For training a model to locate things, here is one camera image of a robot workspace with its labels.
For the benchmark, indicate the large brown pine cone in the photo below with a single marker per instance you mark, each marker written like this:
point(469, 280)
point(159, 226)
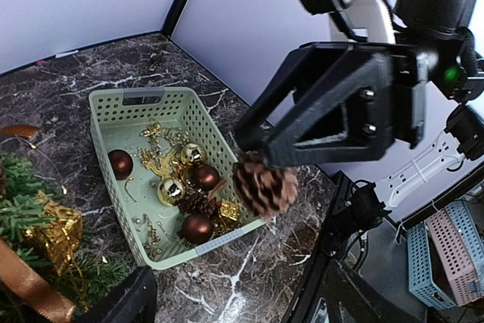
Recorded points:
point(265, 191)

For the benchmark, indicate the pink perforated plastic basket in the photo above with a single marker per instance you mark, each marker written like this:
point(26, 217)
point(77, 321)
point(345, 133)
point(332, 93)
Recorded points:
point(457, 263)

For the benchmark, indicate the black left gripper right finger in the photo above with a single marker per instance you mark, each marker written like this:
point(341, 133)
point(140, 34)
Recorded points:
point(343, 288)

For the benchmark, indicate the gold bauble ornament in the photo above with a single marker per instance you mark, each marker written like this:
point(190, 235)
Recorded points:
point(170, 191)
point(192, 155)

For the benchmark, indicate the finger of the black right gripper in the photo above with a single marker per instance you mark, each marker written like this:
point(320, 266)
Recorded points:
point(302, 111)
point(370, 114)

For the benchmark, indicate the black front table rail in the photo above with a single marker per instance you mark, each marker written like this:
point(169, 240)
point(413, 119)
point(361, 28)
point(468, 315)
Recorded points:
point(345, 216)

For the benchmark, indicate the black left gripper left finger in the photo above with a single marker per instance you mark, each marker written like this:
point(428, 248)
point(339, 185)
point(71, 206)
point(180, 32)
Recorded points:
point(135, 296)

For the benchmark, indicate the blue perforated plastic basket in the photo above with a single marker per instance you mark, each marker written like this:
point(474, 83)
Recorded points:
point(426, 275)

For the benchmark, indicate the beige perforated plastic basket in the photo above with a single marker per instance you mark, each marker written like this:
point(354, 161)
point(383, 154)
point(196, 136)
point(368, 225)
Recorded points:
point(151, 229)

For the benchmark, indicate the brown ribbon cinnamon stick ornament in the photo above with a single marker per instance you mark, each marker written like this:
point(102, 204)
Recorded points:
point(24, 272)

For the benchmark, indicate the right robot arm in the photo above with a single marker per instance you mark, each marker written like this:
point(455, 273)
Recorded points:
point(440, 29)

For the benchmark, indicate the small green christmas tree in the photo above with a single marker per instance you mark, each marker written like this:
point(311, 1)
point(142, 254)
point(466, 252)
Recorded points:
point(95, 277)

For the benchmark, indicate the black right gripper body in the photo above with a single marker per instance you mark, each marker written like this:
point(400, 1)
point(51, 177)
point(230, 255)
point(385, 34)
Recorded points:
point(408, 88)

